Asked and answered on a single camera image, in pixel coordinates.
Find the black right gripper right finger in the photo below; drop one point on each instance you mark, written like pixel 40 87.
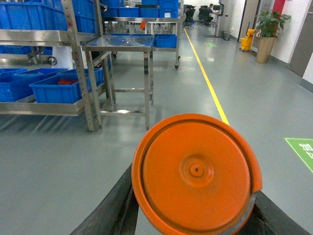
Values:
pixel 268 219

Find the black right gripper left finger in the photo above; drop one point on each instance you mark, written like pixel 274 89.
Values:
pixel 117 213

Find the potted plant in gold pot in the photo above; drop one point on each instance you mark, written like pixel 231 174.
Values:
pixel 268 25

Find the orange round cap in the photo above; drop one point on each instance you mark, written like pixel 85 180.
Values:
pixel 193 174

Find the steel work table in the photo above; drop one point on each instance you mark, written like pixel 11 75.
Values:
pixel 128 74

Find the yellow mop bucket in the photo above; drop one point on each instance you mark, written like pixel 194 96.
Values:
pixel 247 40

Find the stainless steel shelf rack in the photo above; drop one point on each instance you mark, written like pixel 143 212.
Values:
pixel 55 32

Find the blue bin with red parts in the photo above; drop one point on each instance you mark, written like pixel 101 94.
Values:
pixel 64 87

